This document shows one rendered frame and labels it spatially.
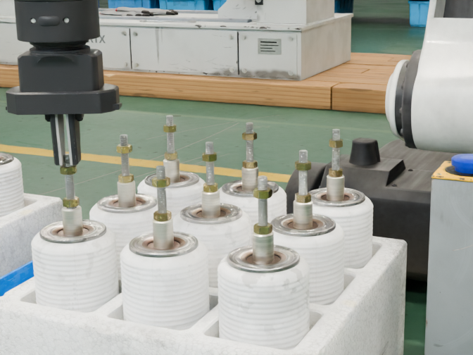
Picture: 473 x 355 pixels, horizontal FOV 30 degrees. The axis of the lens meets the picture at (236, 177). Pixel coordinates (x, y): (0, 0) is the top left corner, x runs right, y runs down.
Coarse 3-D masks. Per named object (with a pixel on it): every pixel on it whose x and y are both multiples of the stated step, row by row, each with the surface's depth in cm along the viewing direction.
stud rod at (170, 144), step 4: (168, 116) 119; (172, 116) 119; (168, 120) 119; (172, 120) 120; (168, 124) 119; (172, 124) 120; (168, 132) 120; (172, 132) 120; (168, 136) 120; (172, 136) 120; (168, 140) 120; (172, 140) 120; (168, 144) 120; (172, 144) 120; (168, 148) 120; (172, 148) 120; (168, 152) 120; (172, 152) 120; (168, 160) 121; (172, 160) 121
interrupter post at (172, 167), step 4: (164, 160) 121; (176, 160) 121; (164, 164) 121; (168, 164) 120; (172, 164) 120; (176, 164) 120; (168, 168) 120; (172, 168) 120; (176, 168) 121; (168, 172) 120; (172, 172) 120; (176, 172) 121; (168, 176) 121; (172, 176) 121; (176, 176) 121; (172, 180) 121; (176, 180) 121
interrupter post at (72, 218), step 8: (64, 208) 100; (80, 208) 100; (64, 216) 100; (72, 216) 100; (80, 216) 100; (64, 224) 100; (72, 224) 100; (80, 224) 100; (64, 232) 101; (72, 232) 100; (80, 232) 101
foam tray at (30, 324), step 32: (384, 256) 112; (32, 288) 104; (352, 288) 102; (384, 288) 108; (0, 320) 99; (32, 320) 97; (64, 320) 95; (96, 320) 95; (320, 320) 94; (352, 320) 96; (384, 320) 110; (0, 352) 100; (32, 352) 98; (64, 352) 96; (96, 352) 94; (128, 352) 92; (160, 352) 91; (192, 352) 89; (224, 352) 87; (256, 352) 87; (288, 352) 87; (320, 352) 87; (352, 352) 98; (384, 352) 112
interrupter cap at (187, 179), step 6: (180, 174) 124; (186, 174) 124; (192, 174) 124; (144, 180) 121; (150, 180) 121; (180, 180) 122; (186, 180) 121; (192, 180) 121; (198, 180) 121; (168, 186) 118; (174, 186) 118; (180, 186) 118; (186, 186) 119
